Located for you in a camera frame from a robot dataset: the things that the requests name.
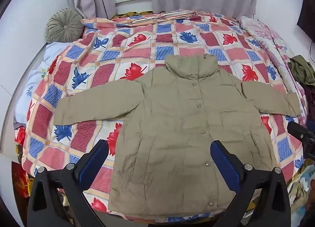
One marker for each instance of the dark maroon cloth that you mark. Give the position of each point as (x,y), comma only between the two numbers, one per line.
(310,99)

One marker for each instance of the blue floral bedding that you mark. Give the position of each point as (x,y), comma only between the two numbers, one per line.
(300,187)

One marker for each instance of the pink floral blanket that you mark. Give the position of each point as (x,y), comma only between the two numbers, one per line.
(265,32)

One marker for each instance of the white window sill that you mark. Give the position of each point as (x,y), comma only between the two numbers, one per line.
(133,5)

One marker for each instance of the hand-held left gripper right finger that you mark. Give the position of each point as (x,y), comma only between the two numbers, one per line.
(225,165)

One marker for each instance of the leaf-print patchwork quilt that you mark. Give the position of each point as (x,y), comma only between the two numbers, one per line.
(123,52)

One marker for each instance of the striped pillow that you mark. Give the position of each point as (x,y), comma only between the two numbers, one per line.
(172,15)

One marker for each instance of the olive green cloth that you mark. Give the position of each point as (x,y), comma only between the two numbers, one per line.
(304,69)

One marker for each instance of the light blue floral pillow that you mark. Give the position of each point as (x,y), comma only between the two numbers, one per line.
(37,69)

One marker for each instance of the black television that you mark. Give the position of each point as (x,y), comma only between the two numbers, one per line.
(307,25)

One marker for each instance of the round green pleated cushion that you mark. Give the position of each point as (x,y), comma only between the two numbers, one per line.
(64,26)

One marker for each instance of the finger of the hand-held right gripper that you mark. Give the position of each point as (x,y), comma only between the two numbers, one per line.
(304,134)

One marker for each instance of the khaki padded jacket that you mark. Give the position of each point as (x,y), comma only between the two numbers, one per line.
(172,118)

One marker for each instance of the red plastic bag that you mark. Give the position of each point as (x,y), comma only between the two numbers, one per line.
(21,138)

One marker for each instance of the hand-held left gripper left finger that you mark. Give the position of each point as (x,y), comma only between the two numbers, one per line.
(94,160)

